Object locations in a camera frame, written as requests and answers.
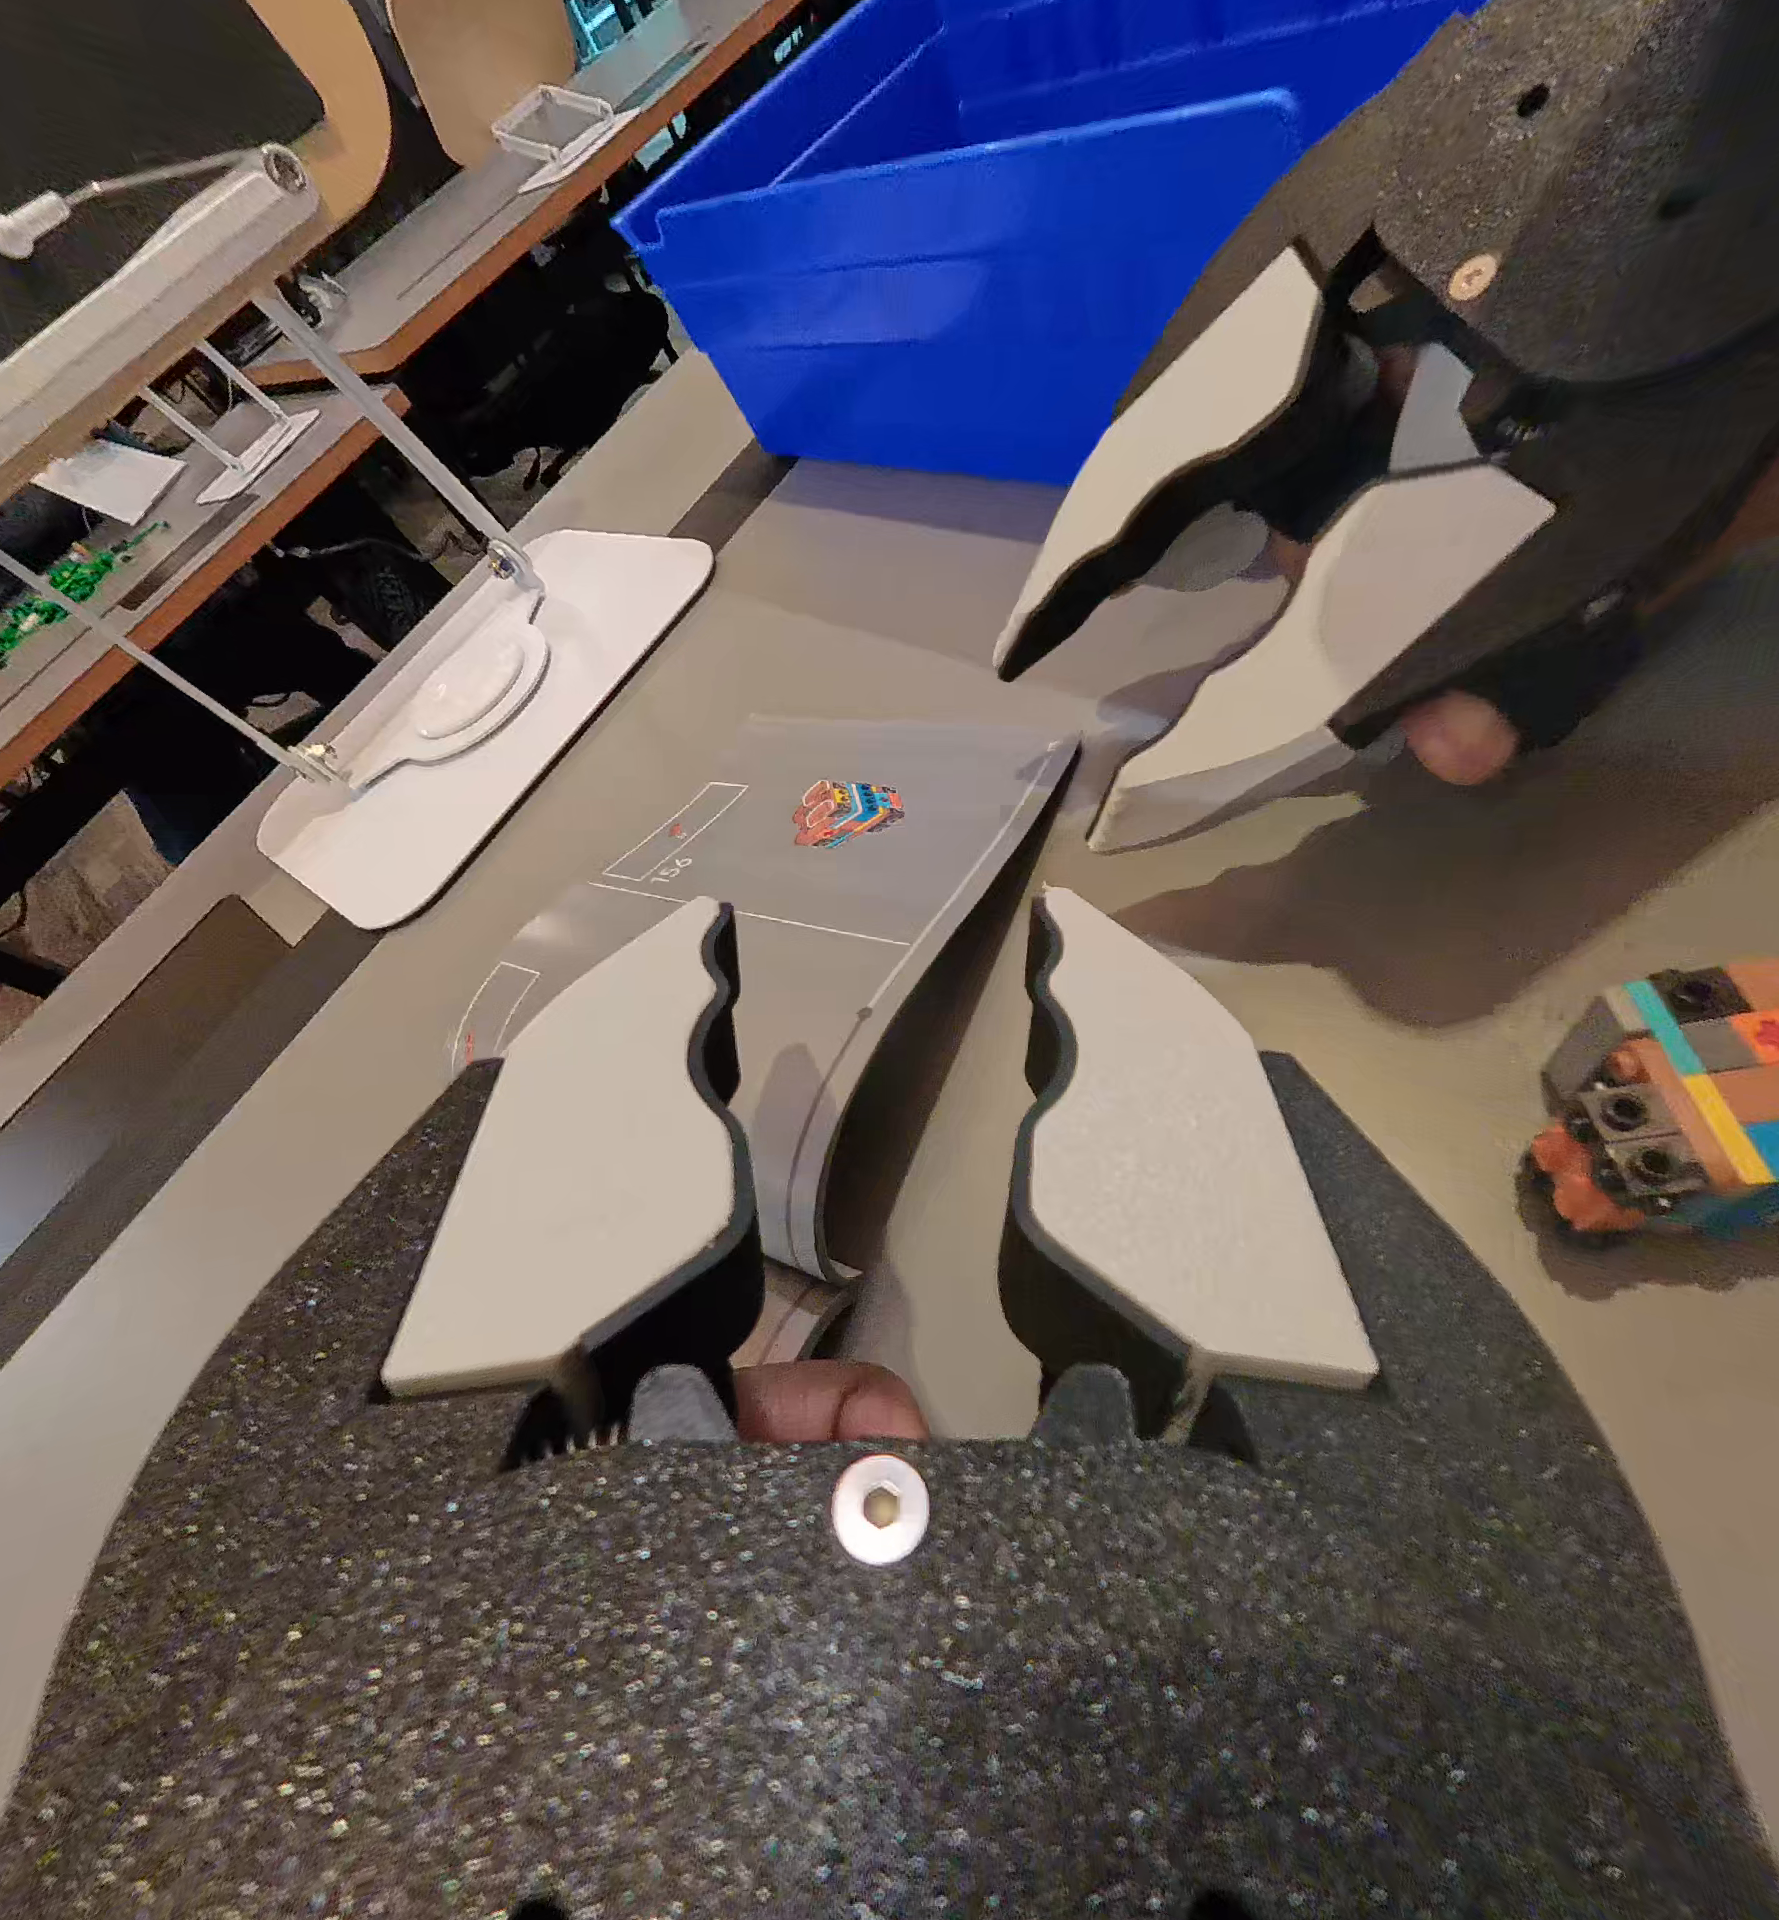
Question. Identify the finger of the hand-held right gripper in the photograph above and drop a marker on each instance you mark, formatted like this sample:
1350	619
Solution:
1354	616
1190	421

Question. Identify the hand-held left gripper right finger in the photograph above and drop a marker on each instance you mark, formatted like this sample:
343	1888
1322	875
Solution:
1190	1184

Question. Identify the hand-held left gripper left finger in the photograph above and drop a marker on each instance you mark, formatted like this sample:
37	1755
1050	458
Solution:
606	1170

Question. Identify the grey instruction booklet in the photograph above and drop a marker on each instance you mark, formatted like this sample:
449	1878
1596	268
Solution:
860	885

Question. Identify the multicolour toy brick model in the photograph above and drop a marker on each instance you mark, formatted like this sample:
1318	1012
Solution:
1714	1110

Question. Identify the wooden background desk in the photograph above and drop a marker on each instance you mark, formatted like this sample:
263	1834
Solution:
154	600
498	241

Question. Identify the person's right hand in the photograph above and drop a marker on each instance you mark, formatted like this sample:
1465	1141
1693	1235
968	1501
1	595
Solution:
1462	739

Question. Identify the clear plastic tray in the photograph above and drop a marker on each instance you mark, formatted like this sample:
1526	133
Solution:
552	123

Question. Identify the scattered green toy bricks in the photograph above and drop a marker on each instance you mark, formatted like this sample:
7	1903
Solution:
50	592

